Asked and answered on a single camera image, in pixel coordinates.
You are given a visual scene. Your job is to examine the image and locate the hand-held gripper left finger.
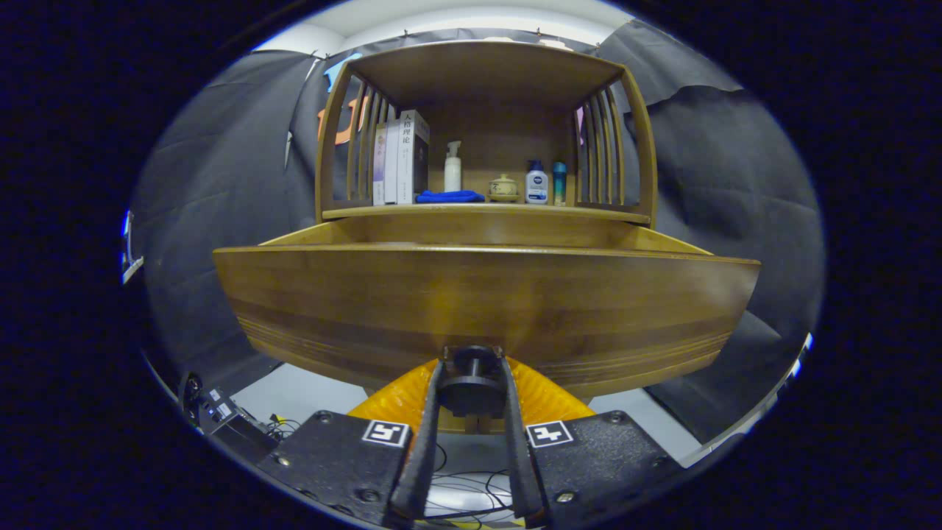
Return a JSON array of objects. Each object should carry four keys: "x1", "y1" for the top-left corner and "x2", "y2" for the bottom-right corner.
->
[{"x1": 258, "y1": 358, "x2": 446, "y2": 528}]

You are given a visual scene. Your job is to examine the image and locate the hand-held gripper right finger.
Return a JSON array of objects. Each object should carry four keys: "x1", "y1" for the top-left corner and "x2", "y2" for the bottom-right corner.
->
[{"x1": 500, "y1": 357, "x2": 681, "y2": 529}]

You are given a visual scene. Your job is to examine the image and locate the wooden drawer with black knob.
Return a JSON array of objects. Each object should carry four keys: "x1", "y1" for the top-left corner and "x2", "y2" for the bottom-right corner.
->
[{"x1": 213, "y1": 217, "x2": 761, "y2": 419}]

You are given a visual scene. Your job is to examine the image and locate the wooden countertop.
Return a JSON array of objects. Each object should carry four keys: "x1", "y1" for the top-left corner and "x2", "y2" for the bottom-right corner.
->
[{"x1": 322, "y1": 202, "x2": 652, "y2": 224}]

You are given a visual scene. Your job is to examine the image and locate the wooden cabinet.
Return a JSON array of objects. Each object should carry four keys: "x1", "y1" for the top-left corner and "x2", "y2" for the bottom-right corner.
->
[{"x1": 315, "y1": 40, "x2": 658, "y2": 435}]

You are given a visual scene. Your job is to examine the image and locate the white bottle blue cap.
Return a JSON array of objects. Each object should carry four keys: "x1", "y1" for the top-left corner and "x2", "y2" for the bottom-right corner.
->
[{"x1": 525, "y1": 160, "x2": 550, "y2": 205}]

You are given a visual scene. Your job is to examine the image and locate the white pump bottle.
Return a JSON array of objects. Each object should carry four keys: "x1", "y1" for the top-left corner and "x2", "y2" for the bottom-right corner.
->
[{"x1": 444, "y1": 141, "x2": 463, "y2": 194}]

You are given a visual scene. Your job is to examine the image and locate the thin white book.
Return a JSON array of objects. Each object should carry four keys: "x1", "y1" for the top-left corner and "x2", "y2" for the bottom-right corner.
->
[{"x1": 384, "y1": 119, "x2": 402, "y2": 205}]

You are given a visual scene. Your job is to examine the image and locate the lavender book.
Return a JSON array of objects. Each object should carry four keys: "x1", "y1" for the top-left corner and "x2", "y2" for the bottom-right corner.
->
[{"x1": 372, "y1": 123, "x2": 388, "y2": 206}]

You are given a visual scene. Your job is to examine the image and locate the thick white book dark cover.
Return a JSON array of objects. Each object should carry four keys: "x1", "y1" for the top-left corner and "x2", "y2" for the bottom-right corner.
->
[{"x1": 397, "y1": 110, "x2": 431, "y2": 205}]

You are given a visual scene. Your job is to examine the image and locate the black floor cables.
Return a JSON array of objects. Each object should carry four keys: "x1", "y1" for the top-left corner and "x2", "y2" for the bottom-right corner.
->
[{"x1": 423, "y1": 442, "x2": 531, "y2": 527}]

